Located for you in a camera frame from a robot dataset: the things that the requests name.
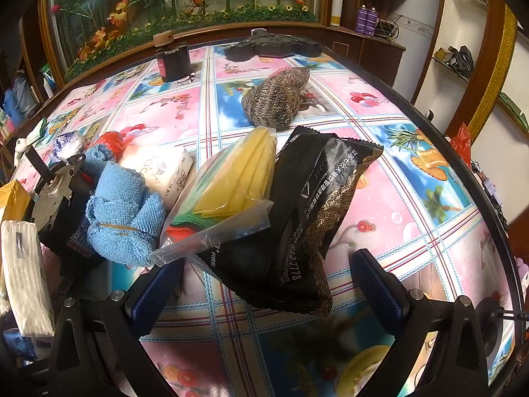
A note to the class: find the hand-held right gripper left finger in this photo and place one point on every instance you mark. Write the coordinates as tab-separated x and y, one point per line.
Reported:
159	293

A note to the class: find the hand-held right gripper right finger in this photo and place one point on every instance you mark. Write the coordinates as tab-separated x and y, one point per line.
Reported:
380	289

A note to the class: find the blue knitted towel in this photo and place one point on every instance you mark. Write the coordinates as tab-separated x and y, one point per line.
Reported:
120	215

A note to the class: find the black foil packet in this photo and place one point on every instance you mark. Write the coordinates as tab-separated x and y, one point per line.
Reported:
297	215

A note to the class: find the white tissue pack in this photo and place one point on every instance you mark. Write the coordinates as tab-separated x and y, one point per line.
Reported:
165	169

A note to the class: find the coloured cloths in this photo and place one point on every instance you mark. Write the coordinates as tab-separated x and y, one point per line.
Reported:
231	186

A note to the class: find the blue white tissue packet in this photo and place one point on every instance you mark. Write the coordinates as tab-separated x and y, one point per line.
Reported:
24	273

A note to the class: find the yellow edged cardboard box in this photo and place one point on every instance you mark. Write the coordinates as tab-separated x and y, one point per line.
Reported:
12	202

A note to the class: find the blue white plastic bag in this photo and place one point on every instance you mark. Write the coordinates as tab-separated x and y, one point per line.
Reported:
64	144

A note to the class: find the orange red plastic bag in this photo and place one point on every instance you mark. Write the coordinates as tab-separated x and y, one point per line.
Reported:
461	142

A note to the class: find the white glove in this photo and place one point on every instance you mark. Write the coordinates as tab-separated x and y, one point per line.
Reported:
24	142

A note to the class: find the wooden side cabinet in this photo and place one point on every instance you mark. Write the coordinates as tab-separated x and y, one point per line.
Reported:
372	58

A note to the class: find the blue bottle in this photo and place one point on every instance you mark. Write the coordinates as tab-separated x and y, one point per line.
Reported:
18	99

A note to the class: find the black items on shelf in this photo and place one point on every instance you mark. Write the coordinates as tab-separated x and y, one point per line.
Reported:
459	60

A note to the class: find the wooden cabinet with bottles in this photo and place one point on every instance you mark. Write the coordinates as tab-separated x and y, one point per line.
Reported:
37	70

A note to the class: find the black textured plastic tool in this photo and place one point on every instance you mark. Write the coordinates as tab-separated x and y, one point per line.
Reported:
272	45

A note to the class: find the purple spray can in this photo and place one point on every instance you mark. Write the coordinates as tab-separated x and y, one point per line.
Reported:
362	18
371	21

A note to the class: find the brown wicker basket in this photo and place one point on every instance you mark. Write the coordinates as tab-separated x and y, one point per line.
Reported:
386	0

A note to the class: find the glass flower display cabinet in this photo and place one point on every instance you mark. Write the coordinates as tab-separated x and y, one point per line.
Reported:
165	0

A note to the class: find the gold arched frame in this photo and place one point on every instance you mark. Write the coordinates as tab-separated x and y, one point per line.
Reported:
496	70

